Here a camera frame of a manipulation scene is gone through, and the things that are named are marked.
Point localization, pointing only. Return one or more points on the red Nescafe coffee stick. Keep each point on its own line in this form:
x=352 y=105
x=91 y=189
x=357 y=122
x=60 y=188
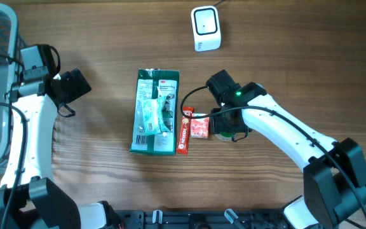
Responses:
x=182 y=145

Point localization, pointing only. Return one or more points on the green lid jar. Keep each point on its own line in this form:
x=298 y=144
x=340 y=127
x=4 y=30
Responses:
x=226 y=136

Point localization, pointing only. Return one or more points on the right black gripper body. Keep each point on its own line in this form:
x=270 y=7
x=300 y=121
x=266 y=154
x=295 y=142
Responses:
x=229 y=123

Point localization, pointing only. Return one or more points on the green 3M package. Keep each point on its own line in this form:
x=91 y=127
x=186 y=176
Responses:
x=155 y=116

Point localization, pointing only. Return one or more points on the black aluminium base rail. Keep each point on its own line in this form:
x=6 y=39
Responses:
x=268 y=218

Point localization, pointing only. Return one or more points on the white barcode scanner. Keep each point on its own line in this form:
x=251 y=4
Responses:
x=206 y=28

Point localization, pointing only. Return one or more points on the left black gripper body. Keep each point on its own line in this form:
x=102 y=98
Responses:
x=74 y=88

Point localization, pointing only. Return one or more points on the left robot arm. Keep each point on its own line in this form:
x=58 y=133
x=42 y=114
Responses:
x=28 y=196

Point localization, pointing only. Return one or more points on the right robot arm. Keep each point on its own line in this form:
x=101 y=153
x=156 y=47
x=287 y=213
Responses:
x=334 y=173

